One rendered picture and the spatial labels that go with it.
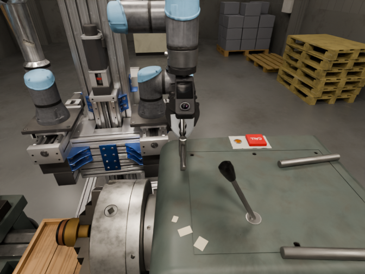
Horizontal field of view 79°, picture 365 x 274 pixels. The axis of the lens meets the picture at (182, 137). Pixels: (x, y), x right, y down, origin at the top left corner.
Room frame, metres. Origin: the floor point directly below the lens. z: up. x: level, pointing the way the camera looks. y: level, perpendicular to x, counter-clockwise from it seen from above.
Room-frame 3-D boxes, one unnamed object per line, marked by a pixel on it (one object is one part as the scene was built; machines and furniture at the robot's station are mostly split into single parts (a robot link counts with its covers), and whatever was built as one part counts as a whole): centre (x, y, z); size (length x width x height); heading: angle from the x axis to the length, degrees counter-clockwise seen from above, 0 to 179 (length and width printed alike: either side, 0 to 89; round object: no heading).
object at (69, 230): (0.41, 0.33, 1.08); 0.09 x 0.09 x 0.09; 2
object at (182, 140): (0.50, 0.00, 1.31); 0.02 x 0.02 x 0.12
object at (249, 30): (7.28, -1.84, 0.67); 1.35 x 0.91 x 1.34; 98
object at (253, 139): (0.65, -0.26, 1.26); 0.06 x 0.06 x 0.02; 2
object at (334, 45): (4.17, -2.57, 0.46); 1.31 x 0.90 x 0.93; 8
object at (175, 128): (0.56, 0.02, 1.38); 0.06 x 0.03 x 0.09; 2
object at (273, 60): (5.90, -2.32, 0.06); 1.38 x 0.95 x 0.13; 8
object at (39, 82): (0.99, 0.65, 1.33); 0.13 x 0.12 x 0.14; 29
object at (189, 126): (0.56, -0.02, 1.38); 0.06 x 0.03 x 0.09; 2
